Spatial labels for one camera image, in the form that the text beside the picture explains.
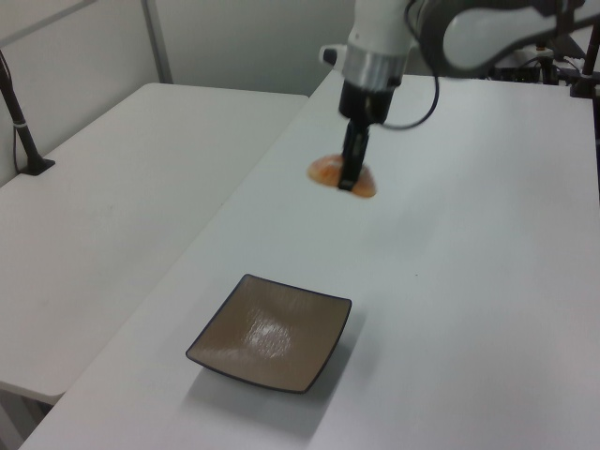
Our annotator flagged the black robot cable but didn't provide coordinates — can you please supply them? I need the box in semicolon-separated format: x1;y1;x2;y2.
374;69;443;130

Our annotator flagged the black pole with base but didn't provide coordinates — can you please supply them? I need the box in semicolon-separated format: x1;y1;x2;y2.
0;48;56;177

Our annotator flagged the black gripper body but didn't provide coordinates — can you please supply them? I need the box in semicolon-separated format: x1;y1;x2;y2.
338;78;396;128

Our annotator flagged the brown square ceramic plate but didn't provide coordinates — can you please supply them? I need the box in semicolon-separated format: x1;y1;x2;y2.
185;273;353;395

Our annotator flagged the orange sugared bread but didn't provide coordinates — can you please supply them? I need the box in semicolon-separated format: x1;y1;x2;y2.
306;153;379;200

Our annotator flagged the black tripod stand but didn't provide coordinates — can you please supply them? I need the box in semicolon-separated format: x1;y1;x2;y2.
568;25;600;99

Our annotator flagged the black power strip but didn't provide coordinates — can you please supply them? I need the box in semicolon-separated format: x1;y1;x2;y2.
487;65;563;86

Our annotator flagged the grey aluminium wall post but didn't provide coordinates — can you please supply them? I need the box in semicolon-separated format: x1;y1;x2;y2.
140;0;173;86

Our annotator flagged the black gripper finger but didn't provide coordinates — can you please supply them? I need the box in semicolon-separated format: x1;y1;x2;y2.
337;119;374;192

